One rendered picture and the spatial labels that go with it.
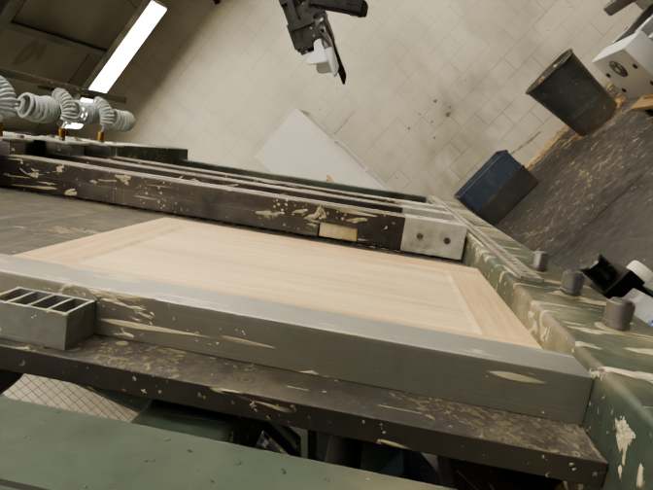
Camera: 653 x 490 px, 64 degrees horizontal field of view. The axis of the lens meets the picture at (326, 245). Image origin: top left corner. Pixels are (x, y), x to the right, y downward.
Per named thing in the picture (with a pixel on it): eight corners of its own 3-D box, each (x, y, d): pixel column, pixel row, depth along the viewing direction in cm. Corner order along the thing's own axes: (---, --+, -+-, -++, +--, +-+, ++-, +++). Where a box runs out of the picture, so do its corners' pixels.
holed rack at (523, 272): (543, 283, 68) (544, 279, 68) (520, 279, 68) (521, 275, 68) (435, 197, 230) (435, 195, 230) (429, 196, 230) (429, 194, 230)
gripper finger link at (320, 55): (313, 85, 104) (305, 52, 108) (341, 74, 102) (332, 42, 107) (308, 74, 101) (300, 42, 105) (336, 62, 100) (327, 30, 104)
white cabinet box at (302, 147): (465, 266, 459) (295, 107, 455) (419, 310, 473) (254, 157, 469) (459, 252, 518) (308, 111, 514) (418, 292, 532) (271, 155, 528)
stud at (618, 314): (634, 334, 49) (641, 304, 49) (606, 330, 49) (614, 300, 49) (622, 327, 52) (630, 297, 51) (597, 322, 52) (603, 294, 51)
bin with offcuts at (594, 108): (635, 95, 435) (578, 42, 434) (586, 142, 447) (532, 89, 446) (610, 100, 485) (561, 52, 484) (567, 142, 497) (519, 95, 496)
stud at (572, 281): (583, 298, 62) (589, 275, 61) (562, 296, 62) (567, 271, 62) (576, 294, 64) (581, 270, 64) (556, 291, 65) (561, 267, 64)
